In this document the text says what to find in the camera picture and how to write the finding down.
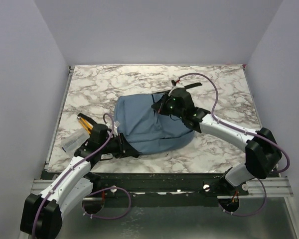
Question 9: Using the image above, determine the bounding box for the yellow utility knife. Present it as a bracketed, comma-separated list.
[77, 116, 92, 134]

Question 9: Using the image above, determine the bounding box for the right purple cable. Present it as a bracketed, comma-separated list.
[175, 72, 291, 217]

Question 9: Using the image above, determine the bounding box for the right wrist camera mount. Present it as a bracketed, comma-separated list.
[168, 79, 184, 96]

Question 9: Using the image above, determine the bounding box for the aluminium frame rail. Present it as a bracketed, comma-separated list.
[18, 65, 294, 239]

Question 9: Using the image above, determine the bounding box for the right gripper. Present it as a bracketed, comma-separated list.
[151, 92, 184, 120]

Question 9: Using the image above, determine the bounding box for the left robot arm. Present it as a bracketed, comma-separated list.
[20, 123, 140, 239]

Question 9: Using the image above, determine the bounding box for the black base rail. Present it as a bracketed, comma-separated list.
[41, 171, 250, 209]

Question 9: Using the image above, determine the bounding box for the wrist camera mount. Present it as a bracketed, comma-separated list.
[168, 79, 184, 96]
[114, 121, 120, 135]

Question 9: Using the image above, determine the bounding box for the clear plastic box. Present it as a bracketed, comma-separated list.
[61, 129, 89, 153]

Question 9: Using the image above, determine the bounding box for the blue backpack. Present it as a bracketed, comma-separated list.
[100, 92, 194, 155]

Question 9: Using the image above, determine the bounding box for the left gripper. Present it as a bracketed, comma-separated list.
[100, 132, 139, 158]

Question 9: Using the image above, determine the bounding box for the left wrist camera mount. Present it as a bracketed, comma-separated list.
[114, 121, 120, 135]

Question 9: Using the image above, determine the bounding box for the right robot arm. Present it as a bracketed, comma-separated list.
[152, 88, 282, 195]

